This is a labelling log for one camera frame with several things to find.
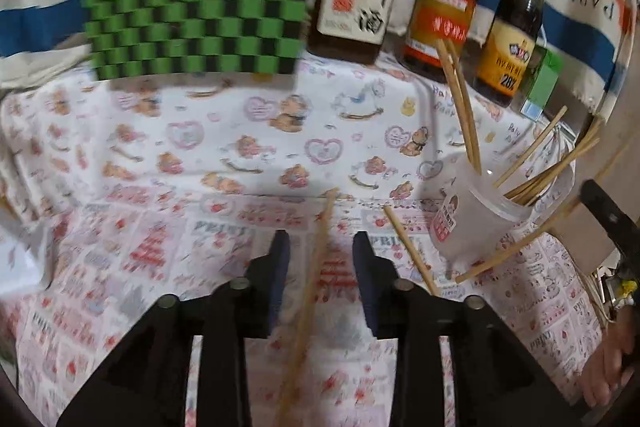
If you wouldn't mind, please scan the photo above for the red cake print cloth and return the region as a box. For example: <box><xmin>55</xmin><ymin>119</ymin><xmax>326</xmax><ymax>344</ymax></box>
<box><xmin>0</xmin><ymin>192</ymin><xmax>606</xmax><ymax>427</ymax></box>

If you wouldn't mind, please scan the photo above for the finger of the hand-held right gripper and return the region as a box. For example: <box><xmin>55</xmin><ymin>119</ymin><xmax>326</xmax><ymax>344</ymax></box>
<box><xmin>580</xmin><ymin>179</ymin><xmax>640</xmax><ymax>268</ymax></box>

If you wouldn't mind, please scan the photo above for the group of wooden chopsticks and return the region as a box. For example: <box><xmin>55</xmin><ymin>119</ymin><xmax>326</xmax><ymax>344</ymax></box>
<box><xmin>435</xmin><ymin>39</ymin><xmax>603</xmax><ymax>208</ymax></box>

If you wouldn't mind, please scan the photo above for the wooden chopstick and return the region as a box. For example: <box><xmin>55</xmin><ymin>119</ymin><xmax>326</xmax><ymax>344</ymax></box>
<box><xmin>274</xmin><ymin>188</ymin><xmax>340</xmax><ymax>427</ymax></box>
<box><xmin>455</xmin><ymin>202</ymin><xmax>581</xmax><ymax>284</ymax></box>
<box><xmin>382</xmin><ymin>205</ymin><xmax>442</xmax><ymax>298</ymax></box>

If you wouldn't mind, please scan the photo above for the person's right hand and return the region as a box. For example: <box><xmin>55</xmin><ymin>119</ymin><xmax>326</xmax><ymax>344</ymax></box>
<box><xmin>581</xmin><ymin>317</ymin><xmax>640</xmax><ymax>409</ymax></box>

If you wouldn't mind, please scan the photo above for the translucent plastic cup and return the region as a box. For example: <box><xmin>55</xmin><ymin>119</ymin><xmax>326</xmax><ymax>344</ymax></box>
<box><xmin>429</xmin><ymin>154</ymin><xmax>576</xmax><ymax>268</ymax></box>

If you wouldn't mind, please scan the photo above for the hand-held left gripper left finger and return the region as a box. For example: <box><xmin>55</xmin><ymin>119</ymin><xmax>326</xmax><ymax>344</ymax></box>
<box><xmin>56</xmin><ymin>229</ymin><xmax>292</xmax><ymax>427</ymax></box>

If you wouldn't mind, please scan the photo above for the white bear print cloth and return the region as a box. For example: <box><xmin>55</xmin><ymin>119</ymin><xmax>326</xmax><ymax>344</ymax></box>
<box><xmin>0</xmin><ymin>52</ymin><xmax>576</xmax><ymax>218</ymax></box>

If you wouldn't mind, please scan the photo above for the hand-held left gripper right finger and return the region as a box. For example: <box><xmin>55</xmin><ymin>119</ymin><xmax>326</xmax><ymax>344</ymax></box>
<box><xmin>351</xmin><ymin>231</ymin><xmax>583</xmax><ymax>427</ymax></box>

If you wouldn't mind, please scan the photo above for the small green carton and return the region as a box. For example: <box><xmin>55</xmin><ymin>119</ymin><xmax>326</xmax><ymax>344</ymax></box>
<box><xmin>517</xmin><ymin>47</ymin><xmax>566</xmax><ymax>120</ymax></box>

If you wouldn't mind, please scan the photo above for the yellow label dark sauce bottle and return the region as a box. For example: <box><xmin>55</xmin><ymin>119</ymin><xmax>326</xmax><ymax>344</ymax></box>
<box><xmin>472</xmin><ymin>0</ymin><xmax>548</xmax><ymax>108</ymax></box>

